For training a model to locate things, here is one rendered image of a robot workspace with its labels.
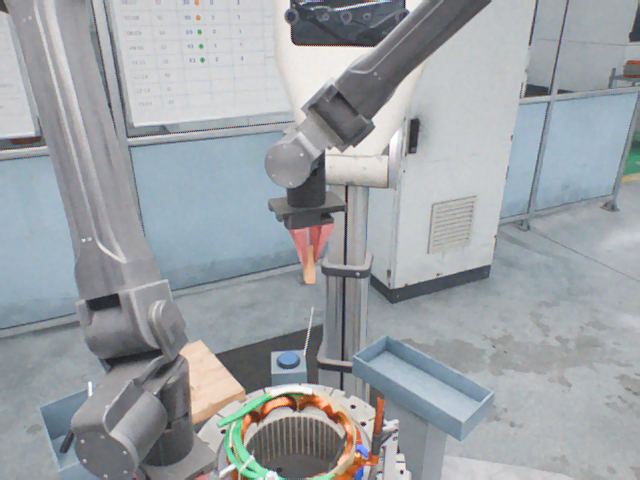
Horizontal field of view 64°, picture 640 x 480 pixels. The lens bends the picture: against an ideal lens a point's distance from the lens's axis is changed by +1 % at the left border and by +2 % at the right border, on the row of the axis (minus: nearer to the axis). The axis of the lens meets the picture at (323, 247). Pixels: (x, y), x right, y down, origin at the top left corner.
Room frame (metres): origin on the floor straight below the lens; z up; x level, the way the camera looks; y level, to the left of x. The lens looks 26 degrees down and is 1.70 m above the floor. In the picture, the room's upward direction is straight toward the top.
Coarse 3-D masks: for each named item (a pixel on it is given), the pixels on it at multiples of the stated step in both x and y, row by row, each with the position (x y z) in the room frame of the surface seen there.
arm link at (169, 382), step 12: (180, 360) 0.42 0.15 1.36; (156, 372) 0.40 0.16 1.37; (168, 372) 0.40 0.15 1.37; (180, 372) 0.41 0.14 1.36; (144, 384) 0.38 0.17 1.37; (156, 384) 0.38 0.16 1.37; (168, 384) 0.39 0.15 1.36; (180, 384) 0.40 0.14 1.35; (156, 396) 0.37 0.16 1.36; (168, 396) 0.39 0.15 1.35; (180, 396) 0.40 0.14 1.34; (168, 408) 0.39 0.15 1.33; (180, 408) 0.39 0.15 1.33; (168, 420) 0.39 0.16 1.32
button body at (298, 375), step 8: (272, 352) 0.86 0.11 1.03; (280, 352) 0.86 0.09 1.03; (296, 352) 0.86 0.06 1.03; (272, 360) 0.84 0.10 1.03; (304, 360) 0.84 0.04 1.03; (272, 368) 0.81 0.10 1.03; (280, 368) 0.81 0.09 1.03; (296, 368) 0.81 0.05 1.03; (304, 368) 0.81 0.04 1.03; (272, 376) 0.80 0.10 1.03; (280, 376) 0.80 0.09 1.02; (288, 376) 0.80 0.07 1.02; (296, 376) 0.80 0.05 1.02; (304, 376) 0.80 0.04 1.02; (272, 384) 0.80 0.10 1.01; (280, 384) 0.80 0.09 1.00
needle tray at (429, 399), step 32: (384, 352) 0.87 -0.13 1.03; (416, 352) 0.83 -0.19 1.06; (384, 384) 0.75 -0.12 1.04; (416, 384) 0.78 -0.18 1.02; (448, 384) 0.77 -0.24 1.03; (480, 384) 0.73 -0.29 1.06; (416, 416) 0.72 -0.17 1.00; (448, 416) 0.66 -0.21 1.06; (480, 416) 0.68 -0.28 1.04; (416, 448) 0.71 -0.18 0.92
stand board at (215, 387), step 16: (192, 352) 0.82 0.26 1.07; (208, 352) 0.82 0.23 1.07; (192, 368) 0.77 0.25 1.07; (208, 368) 0.77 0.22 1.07; (224, 368) 0.77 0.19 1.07; (192, 384) 0.73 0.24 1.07; (208, 384) 0.73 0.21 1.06; (224, 384) 0.73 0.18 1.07; (192, 400) 0.69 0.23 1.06; (208, 400) 0.69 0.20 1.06; (224, 400) 0.69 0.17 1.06; (240, 400) 0.71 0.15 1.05; (208, 416) 0.67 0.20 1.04
